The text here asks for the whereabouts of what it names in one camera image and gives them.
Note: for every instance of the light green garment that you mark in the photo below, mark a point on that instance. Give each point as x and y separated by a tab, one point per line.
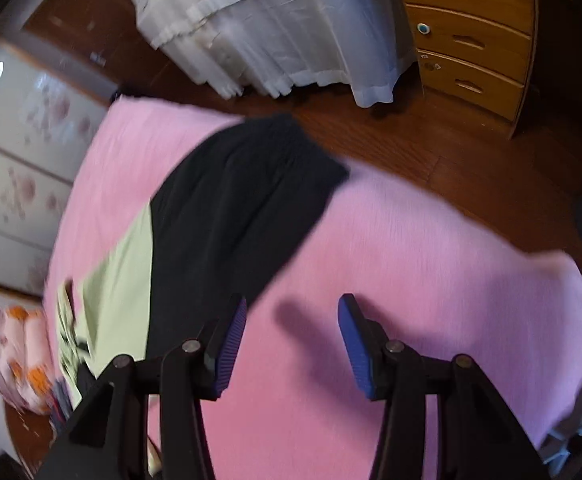
121	285

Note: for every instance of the pink bear print pillow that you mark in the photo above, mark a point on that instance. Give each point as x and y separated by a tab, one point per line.
21	355

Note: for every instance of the white floral wardrobe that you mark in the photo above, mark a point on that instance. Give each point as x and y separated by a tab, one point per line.
21	160

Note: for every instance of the wooden chest of drawers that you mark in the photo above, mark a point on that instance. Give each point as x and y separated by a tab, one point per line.
471	35

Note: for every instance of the white sheer curtain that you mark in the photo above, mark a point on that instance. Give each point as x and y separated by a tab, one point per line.
271	20

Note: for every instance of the wooden headboard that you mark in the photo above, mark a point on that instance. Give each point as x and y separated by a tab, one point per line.
26	437

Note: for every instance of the pink bed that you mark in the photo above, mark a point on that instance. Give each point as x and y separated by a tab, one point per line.
421	260

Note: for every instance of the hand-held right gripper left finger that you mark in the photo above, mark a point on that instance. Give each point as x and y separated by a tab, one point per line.
231	347

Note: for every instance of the black garment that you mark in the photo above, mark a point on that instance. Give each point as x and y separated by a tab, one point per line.
241	200

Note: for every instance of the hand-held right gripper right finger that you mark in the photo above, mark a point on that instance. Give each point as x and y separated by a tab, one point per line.
353	347

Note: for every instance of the navy blue garment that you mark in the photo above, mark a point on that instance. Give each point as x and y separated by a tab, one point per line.
62	405

